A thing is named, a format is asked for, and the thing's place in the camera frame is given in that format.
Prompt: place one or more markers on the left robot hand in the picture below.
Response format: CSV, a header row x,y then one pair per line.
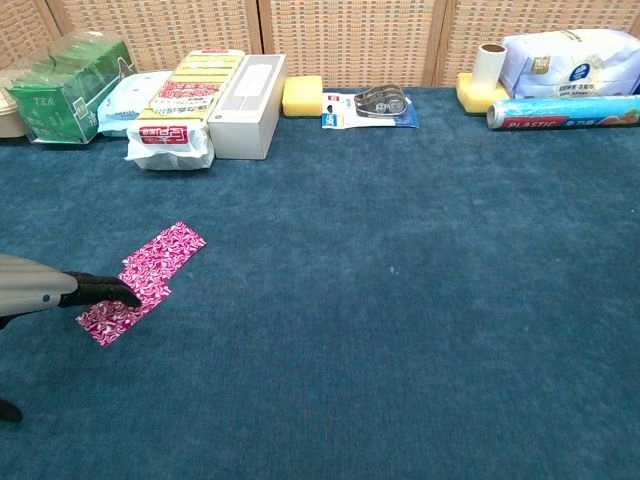
x,y
35,287

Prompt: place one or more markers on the beige lidded lunch box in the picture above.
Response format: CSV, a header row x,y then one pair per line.
x,y
10,120

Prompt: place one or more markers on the clear box green tea bags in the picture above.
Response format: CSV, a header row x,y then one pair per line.
x,y
60,100

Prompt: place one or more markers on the light blue wet wipes pack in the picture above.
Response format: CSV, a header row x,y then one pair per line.
x,y
127,100

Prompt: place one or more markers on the yellow sponge multipack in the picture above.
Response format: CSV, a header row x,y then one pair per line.
x,y
185,100

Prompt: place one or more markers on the white power strip box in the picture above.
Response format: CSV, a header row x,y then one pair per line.
x,y
245,115

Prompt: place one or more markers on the teal felt table mat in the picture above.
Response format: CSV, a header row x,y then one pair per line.
x,y
350,300

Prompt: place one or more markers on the correction tape blister pack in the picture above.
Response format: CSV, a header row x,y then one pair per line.
x,y
380,107

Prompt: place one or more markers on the woven bamboo folding screen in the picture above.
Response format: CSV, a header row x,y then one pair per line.
x,y
350,40

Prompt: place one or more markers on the yellow sponge with paper cup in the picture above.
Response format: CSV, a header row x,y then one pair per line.
x,y
475,100

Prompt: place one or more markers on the white paper roll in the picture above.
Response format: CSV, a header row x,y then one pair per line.
x,y
487,67

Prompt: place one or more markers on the blue plastic wrap roll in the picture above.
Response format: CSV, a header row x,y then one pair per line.
x,y
560,112

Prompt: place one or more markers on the white blue tissue bag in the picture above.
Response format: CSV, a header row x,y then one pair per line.
x,y
575,65

